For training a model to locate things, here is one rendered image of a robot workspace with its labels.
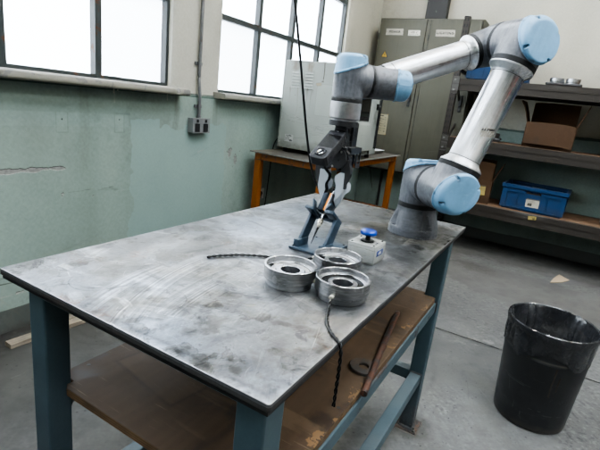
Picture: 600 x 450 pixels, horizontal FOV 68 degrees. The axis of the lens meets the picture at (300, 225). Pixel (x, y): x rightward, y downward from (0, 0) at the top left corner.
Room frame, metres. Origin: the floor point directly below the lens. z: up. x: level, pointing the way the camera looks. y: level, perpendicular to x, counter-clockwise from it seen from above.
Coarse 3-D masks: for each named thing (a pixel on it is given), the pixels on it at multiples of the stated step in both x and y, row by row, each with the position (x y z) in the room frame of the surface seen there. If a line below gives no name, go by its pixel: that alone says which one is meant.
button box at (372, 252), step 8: (352, 240) 1.02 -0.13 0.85; (360, 240) 1.03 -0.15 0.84; (368, 240) 1.03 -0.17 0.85; (376, 240) 1.05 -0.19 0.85; (352, 248) 1.02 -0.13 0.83; (360, 248) 1.01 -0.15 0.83; (368, 248) 1.00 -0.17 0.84; (376, 248) 1.00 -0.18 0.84; (384, 248) 1.05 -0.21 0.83; (368, 256) 1.00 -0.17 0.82; (376, 256) 1.00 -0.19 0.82
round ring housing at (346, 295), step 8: (320, 272) 0.82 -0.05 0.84; (328, 272) 0.83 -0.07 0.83; (336, 272) 0.84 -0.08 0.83; (344, 272) 0.84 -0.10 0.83; (352, 272) 0.84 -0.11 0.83; (360, 272) 0.83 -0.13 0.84; (320, 280) 0.77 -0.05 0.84; (328, 280) 0.79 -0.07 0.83; (336, 280) 0.81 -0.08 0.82; (344, 280) 0.81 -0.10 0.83; (352, 280) 0.81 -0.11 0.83; (368, 280) 0.80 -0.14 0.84; (320, 288) 0.76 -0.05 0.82; (328, 288) 0.75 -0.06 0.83; (336, 288) 0.74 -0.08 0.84; (344, 288) 0.74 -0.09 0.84; (352, 288) 0.74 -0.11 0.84; (360, 288) 0.75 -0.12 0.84; (368, 288) 0.77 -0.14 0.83; (320, 296) 0.77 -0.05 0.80; (328, 296) 0.75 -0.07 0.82; (336, 296) 0.74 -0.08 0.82; (344, 296) 0.74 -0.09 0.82; (352, 296) 0.74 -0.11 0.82; (360, 296) 0.75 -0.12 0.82; (336, 304) 0.75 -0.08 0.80; (344, 304) 0.75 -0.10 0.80; (352, 304) 0.75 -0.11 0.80; (360, 304) 0.76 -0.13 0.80
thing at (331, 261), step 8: (320, 248) 0.95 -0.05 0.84; (328, 248) 0.96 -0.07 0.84; (336, 248) 0.97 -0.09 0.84; (328, 256) 0.93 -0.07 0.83; (336, 256) 0.94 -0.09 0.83; (352, 256) 0.95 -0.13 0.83; (360, 256) 0.93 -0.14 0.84; (320, 264) 0.88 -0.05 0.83; (328, 264) 0.87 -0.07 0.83; (336, 264) 0.87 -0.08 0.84; (344, 264) 0.87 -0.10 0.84; (352, 264) 0.87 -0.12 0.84; (360, 264) 0.90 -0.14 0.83
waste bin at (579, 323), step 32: (512, 320) 1.63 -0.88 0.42; (544, 320) 1.78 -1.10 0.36; (576, 320) 1.71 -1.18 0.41; (512, 352) 1.60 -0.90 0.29; (544, 352) 1.50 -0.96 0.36; (576, 352) 1.47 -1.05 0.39; (512, 384) 1.57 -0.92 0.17; (544, 384) 1.50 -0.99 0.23; (576, 384) 1.50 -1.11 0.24; (512, 416) 1.55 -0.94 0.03; (544, 416) 1.50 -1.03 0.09
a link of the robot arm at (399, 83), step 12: (384, 72) 1.11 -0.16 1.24; (396, 72) 1.13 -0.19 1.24; (408, 72) 1.14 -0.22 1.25; (384, 84) 1.11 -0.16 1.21; (396, 84) 1.12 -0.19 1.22; (408, 84) 1.13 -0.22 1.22; (372, 96) 1.12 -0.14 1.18; (384, 96) 1.13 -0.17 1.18; (396, 96) 1.13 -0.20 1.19; (408, 96) 1.14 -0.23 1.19
